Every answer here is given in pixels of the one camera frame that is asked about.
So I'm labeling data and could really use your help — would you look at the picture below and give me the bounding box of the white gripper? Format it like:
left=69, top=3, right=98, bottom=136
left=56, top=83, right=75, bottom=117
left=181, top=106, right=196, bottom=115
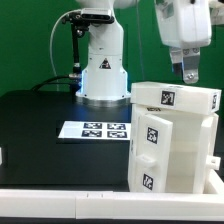
left=154, top=0, right=212, bottom=84

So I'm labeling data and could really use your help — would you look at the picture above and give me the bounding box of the white cabinet top block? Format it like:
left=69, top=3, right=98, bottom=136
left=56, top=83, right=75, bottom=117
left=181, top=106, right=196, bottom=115
left=131, top=82, right=222, bottom=115

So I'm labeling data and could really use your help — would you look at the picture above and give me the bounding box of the white cabinet body box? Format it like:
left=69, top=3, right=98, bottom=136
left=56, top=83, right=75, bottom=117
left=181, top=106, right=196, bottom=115
left=128, top=104, right=212, bottom=193

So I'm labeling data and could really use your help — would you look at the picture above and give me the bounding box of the white door panel with knob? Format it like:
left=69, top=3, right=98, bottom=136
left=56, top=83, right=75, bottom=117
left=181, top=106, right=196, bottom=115
left=130, top=114, right=173, bottom=193

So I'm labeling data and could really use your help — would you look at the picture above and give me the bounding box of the white door panel with pegs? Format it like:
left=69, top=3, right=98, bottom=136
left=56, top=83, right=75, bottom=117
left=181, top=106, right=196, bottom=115
left=193, top=113, right=221, bottom=194

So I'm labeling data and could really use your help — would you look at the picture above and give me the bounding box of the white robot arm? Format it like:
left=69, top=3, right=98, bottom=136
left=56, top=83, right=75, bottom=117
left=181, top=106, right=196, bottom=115
left=75, top=0, right=211, bottom=103

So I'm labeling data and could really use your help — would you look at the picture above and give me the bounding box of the white marker base sheet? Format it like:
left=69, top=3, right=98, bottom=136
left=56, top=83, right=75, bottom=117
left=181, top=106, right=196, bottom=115
left=58, top=121, right=131, bottom=141

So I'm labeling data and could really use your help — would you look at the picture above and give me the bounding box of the white part at left edge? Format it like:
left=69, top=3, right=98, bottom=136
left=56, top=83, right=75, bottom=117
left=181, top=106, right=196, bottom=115
left=0, top=147, right=2, bottom=166

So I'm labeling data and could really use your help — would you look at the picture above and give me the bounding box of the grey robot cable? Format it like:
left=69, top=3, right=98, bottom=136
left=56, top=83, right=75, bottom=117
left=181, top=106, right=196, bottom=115
left=49, top=9, right=81, bottom=78

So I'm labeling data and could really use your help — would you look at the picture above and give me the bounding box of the white L-shaped fence frame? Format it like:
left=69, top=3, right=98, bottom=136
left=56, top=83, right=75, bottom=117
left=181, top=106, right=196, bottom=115
left=0, top=171, right=224, bottom=221

